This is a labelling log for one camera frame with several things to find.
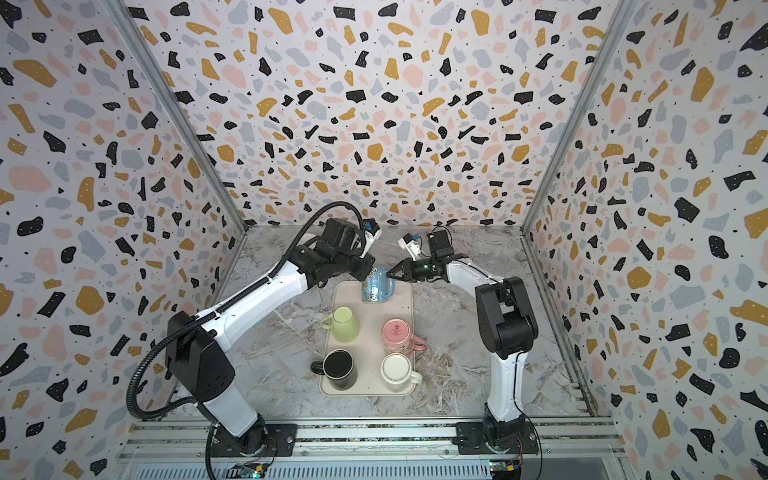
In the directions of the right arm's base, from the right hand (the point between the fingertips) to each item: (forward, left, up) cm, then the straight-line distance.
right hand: (386, 269), depth 90 cm
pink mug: (-20, -4, -3) cm, 21 cm away
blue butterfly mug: (-2, +3, -7) cm, 8 cm away
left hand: (-2, +3, +10) cm, 11 cm away
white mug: (-28, -4, -7) cm, 29 cm away
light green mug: (-16, +11, -7) cm, 21 cm away
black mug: (-28, +11, -5) cm, 30 cm away
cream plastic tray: (-18, +6, -16) cm, 25 cm away
